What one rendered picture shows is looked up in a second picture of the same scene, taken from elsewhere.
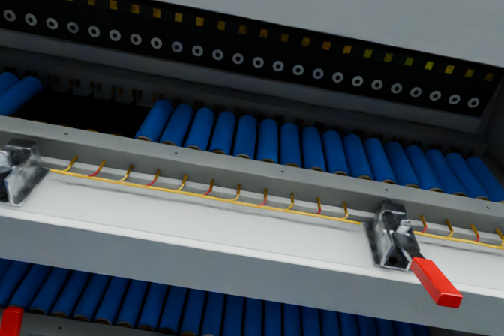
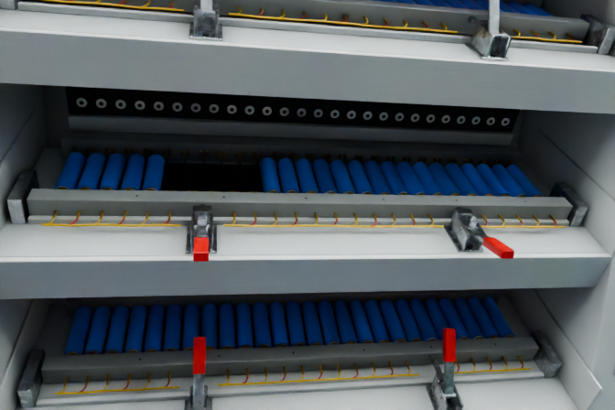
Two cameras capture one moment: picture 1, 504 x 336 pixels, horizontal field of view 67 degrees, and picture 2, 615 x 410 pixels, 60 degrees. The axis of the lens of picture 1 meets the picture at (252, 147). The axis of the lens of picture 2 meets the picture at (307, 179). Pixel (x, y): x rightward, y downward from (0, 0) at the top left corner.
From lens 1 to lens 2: 28 cm
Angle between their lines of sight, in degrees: 8
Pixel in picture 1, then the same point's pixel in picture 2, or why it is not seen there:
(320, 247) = (421, 246)
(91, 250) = (267, 275)
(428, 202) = (485, 203)
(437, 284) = (500, 247)
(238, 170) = (353, 203)
